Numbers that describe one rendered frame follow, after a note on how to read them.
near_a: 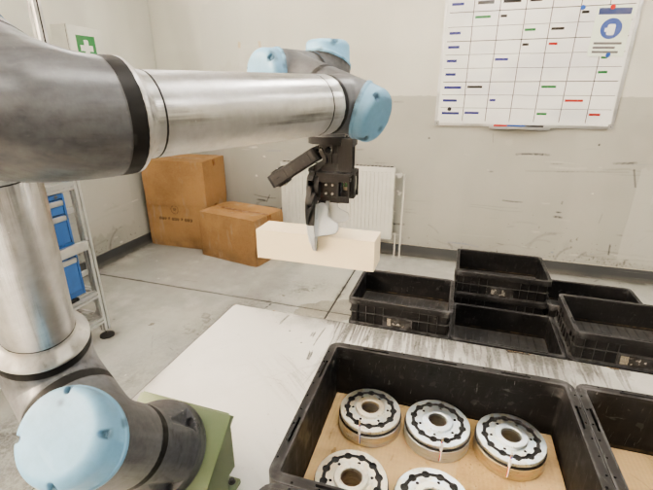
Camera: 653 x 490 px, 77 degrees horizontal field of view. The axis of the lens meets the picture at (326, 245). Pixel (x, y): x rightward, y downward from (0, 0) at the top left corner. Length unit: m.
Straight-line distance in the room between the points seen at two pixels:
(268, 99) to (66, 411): 0.44
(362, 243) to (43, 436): 0.53
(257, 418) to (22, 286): 0.57
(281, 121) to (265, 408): 0.69
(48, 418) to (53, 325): 0.11
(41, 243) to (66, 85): 0.24
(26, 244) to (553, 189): 3.35
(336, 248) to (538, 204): 2.88
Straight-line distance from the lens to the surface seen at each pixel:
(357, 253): 0.76
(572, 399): 0.75
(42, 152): 0.35
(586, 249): 3.73
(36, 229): 0.54
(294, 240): 0.80
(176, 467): 0.72
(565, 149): 3.50
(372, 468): 0.67
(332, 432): 0.75
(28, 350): 0.64
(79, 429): 0.60
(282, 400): 1.01
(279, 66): 0.62
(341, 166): 0.74
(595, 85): 3.49
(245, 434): 0.94
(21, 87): 0.35
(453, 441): 0.72
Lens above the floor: 1.36
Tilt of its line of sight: 21 degrees down
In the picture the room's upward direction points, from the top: straight up
